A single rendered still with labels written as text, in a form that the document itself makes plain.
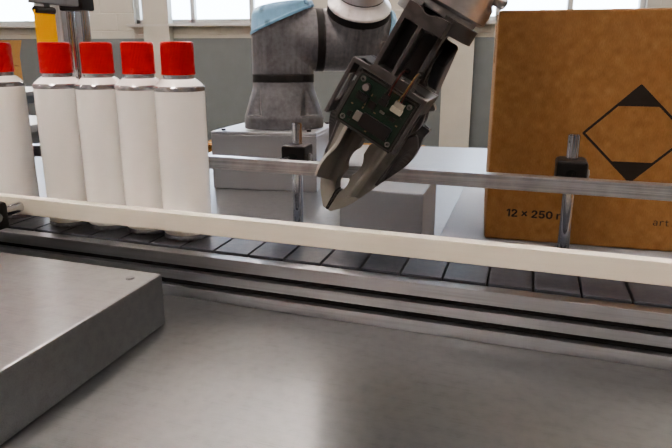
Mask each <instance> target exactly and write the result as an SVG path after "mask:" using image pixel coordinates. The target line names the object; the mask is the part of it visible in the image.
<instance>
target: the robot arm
mask: <svg viewBox="0 0 672 448"><path fill-rule="evenodd" d="M397 4H398V5H399V6H400V7H402V8H403V9H404V10H403V12H402V13H401V15H400V17H399V19H398V21H397V17H396V14H395V12H394V11H393V10H391V4H390V2H389V1H388V0H328V5H327V8H313V7H314V4H313V1H312V0H285V1H278V2H273V3H268V4H264V5H260V6H258V7H256V8H255V9H254V10H253V12H252V15H251V32H250V35H251V44H252V74H253V89H252V92H251V96H250V100H249V103H248V107H247V110H246V114H245V128H247V129H253V130H271V131H289V130H292V122H301V123H302V130H309V129H318V128H322V127H324V126H323V113H322V110H321V107H320V104H319V101H318V98H317V95H316V92H315V88H314V72H315V71H321V72H322V71H345V73H344V75H343V77H342V78H341V80H340V82H339V84H338V86H337V88H336V89H335V91H334V93H333V95H332V97H331V98H330V100H329V102H328V104H327V106H326V108H325V109H324V111H326V112H330V111H331V113H330V117H329V142H328V145H327V147H326V149H325V152H324V155H323V158H322V159H321V161H320V163H319V164H318V166H317V169H316V176H317V177H320V178H321V181H320V190H321V198H322V204H323V207H325V208H326V209H328V210H329V211H333V210H336V209H340V208H343V207H345V206H348V205H350V204H352V203H353V202H355V201H356V200H358V199H359V198H361V197H362V196H364V195H365V194H367V193H368V192H370V191H371V190H373V189H374V188H375V187H377V186H378V185H379V184H381V183H382V182H384V181H385V180H387V179H388V178H390V177H391V176H393V175H394V174H396V173H397V172H399V171H400V170H402V169H403V168H404V167H406V166H407V165H408V164H409V163H410V162H411V161H412V160H413V159H414V157H415V156H416V155H417V153H418V151H419V149H420V147H421V145H422V142H423V140H424V138H425V136H426V135H427V134H428V133H429V132H430V131H431V129H430V128H429V127H428V126H426V125H424V124H425V123H426V121H427V118H428V115H429V112H430V111H435V110H436V109H437V107H436V104H435V101H436V100H437V98H438V93H439V91H440V89H441V87H442V84H443V82H444V80H445V78H446V75H447V73H448V71H449V69H450V66H451V64H452V62H453V60H454V57H455V55H456V53H457V51H458V46H457V45H456V44H454V43H452V42H451V41H449V40H448V37H451V38H453V39H455V40H456V41H458V42H460V43H462V44H464V45H466V46H470V45H471V43H472V41H473V40H474V38H475V37H476V35H477V32H476V31H474V30H473V29H474V28H475V26H476V27H478V28H482V27H484V26H485V24H486V22H487V21H488V19H489V18H490V16H491V14H492V13H493V6H495V7H496V8H498V9H500V10H503V9H504V8H505V7H506V6H507V4H508V0H399V1H398V3H397ZM349 73H351V74H350V76H349V77H348V75H349ZM354 75H356V76H357V77H356V78H355V80H352V79H353V77H354ZM347 77H348V79H347ZM346 79H347V81H346ZM345 81H346V83H345V85H344V86H343V84H344V82H345ZM342 86H343V88H342ZM341 88H342V90H341ZM340 90H341V92H340ZM339 92H340V94H339V95H338V93H339ZM337 95H338V97H337ZM336 97H337V98H336ZM366 139H367V140H368V141H370V142H371V143H372V144H370V145H369V147H368V148H367V150H366V151H365V153H364V159H363V164H362V166H361V168H360V169H359V170H358V171H357V172H356V173H354V174H353V175H351V176H350V178H349V182H348V184H347V186H346V187H345V188H344V189H343V188H342V189H341V187H340V185H341V178H342V176H343V174H344V173H345V172H346V171H347V170H348V169H349V161H350V158H351V156H352V154H353V153H354V152H355V151H356V150H357V149H359V148H361V147H362V145H363V143H364V141H365V140H366Z"/></svg>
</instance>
